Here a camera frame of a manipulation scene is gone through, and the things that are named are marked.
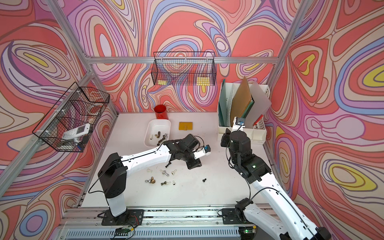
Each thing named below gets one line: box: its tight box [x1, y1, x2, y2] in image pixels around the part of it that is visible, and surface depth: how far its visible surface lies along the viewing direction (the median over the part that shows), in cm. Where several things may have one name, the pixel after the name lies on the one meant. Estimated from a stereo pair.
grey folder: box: [245, 81, 272, 129], surface depth 90 cm
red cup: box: [154, 104, 169, 120], surface depth 110 cm
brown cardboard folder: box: [230, 76, 252, 128], surface depth 105 cm
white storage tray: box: [144, 119, 171, 147], surface depth 107 cm
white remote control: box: [62, 123, 91, 140], surface depth 70 cm
